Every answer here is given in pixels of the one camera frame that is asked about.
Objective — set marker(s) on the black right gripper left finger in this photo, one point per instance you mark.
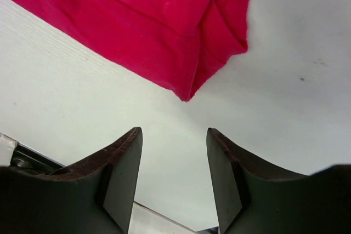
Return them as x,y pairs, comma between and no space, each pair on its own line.
93,195

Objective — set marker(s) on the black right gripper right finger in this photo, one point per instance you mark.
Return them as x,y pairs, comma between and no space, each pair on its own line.
253,195

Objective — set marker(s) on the red t shirt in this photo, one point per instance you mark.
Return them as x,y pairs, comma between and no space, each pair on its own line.
177,44

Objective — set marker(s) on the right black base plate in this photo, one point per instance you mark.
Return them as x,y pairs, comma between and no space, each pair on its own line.
32,161

